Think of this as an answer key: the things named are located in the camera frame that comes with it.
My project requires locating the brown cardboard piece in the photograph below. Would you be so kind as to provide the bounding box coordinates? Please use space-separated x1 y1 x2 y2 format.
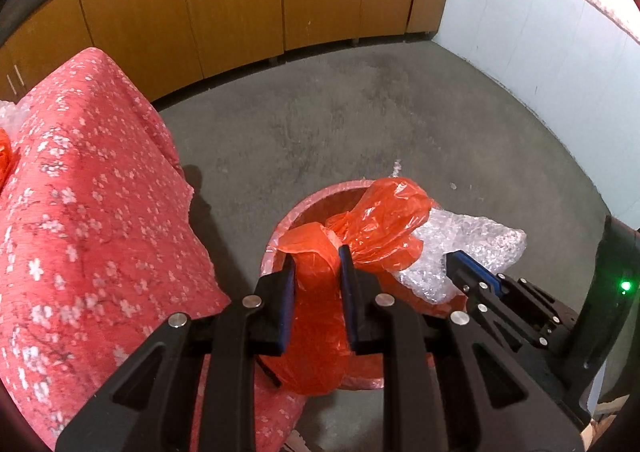
582 392 631 452

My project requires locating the orange plastic bag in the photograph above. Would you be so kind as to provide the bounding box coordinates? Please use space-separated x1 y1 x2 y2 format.
0 128 13 187
272 177 436 398

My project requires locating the clear bubble wrap sheet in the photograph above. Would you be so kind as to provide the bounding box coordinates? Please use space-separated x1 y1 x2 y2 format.
395 211 528 305
0 99 33 153

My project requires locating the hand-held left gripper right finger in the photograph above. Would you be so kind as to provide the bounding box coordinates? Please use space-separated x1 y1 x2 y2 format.
339 244 583 452

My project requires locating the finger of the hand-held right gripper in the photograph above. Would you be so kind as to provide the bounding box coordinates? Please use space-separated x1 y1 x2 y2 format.
497 274 577 349
446 251 531 353

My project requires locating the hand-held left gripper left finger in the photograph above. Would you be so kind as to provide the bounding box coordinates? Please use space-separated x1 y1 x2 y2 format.
55 259 298 452

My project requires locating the red plastic bin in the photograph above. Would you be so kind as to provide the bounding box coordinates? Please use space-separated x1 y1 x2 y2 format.
262 179 443 390

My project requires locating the red floral tablecloth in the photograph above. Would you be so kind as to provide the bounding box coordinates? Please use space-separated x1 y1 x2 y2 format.
0 46 306 450

